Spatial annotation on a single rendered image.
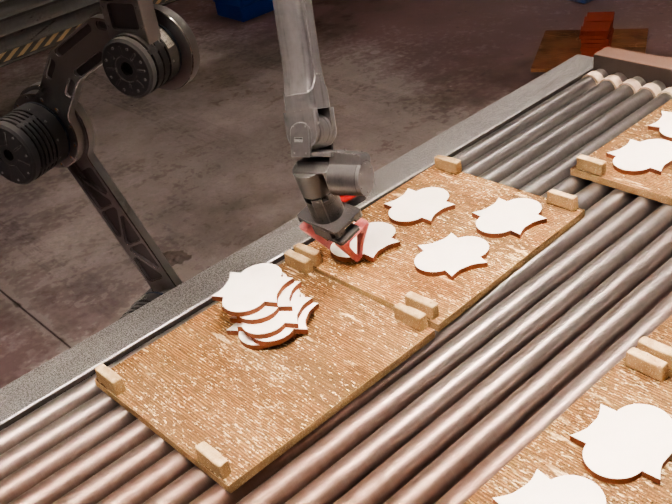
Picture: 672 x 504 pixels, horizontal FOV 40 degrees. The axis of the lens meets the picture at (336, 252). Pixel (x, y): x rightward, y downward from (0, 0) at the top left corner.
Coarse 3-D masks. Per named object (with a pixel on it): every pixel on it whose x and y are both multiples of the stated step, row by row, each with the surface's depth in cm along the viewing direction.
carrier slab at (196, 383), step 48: (336, 288) 154; (192, 336) 148; (336, 336) 143; (384, 336) 141; (432, 336) 141; (96, 384) 143; (144, 384) 140; (192, 384) 138; (240, 384) 136; (288, 384) 135; (336, 384) 133; (192, 432) 129; (240, 432) 128; (288, 432) 126; (240, 480) 121
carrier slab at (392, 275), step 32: (448, 192) 176; (480, 192) 174; (512, 192) 173; (416, 224) 168; (448, 224) 166; (544, 224) 162; (384, 256) 160; (512, 256) 155; (352, 288) 155; (384, 288) 152; (416, 288) 151; (448, 288) 150; (480, 288) 148; (448, 320) 144
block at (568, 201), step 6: (552, 192) 165; (558, 192) 165; (552, 198) 166; (558, 198) 165; (564, 198) 164; (570, 198) 163; (576, 198) 163; (558, 204) 166; (564, 204) 164; (570, 204) 163; (576, 204) 163; (570, 210) 164
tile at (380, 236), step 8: (376, 224) 168; (384, 224) 167; (368, 232) 165; (376, 232) 165; (384, 232) 165; (392, 232) 164; (352, 240) 163; (368, 240) 163; (376, 240) 163; (384, 240) 162; (392, 240) 162; (336, 248) 162; (352, 248) 161; (368, 248) 160; (376, 248) 160; (384, 248) 161; (336, 256) 160; (344, 256) 159; (368, 256) 159; (376, 256) 159
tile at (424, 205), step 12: (408, 192) 176; (420, 192) 175; (432, 192) 175; (444, 192) 174; (384, 204) 174; (396, 204) 173; (408, 204) 172; (420, 204) 172; (432, 204) 171; (444, 204) 170; (396, 216) 169; (408, 216) 168; (420, 216) 168; (432, 216) 167
